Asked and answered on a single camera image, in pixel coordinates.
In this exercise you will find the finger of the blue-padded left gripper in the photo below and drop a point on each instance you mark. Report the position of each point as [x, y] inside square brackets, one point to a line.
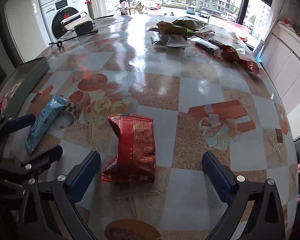
[17, 124]
[42, 161]

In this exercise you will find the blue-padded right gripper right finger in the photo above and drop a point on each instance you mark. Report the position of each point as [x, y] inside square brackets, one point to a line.
[221, 177]

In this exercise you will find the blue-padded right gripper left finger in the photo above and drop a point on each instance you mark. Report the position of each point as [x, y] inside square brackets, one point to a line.
[81, 175]

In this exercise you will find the light blue snack packet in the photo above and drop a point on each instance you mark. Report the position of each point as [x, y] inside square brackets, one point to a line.
[44, 121]

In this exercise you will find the red foil snack packet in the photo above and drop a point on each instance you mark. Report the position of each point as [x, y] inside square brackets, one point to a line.
[135, 161]

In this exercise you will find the grey shallow tray box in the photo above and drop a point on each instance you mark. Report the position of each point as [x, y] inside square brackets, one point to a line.
[16, 88]

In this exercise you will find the black power adapter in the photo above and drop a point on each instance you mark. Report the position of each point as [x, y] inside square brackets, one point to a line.
[84, 28]

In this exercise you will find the dark red snack packets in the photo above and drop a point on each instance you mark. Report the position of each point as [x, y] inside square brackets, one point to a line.
[230, 54]

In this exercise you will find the white washing machine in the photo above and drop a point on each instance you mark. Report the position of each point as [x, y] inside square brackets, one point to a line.
[54, 11]

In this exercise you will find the white cabinet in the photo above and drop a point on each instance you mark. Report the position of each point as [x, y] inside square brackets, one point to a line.
[281, 60]

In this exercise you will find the pile of green snack packets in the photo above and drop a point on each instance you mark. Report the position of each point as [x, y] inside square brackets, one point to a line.
[176, 34]

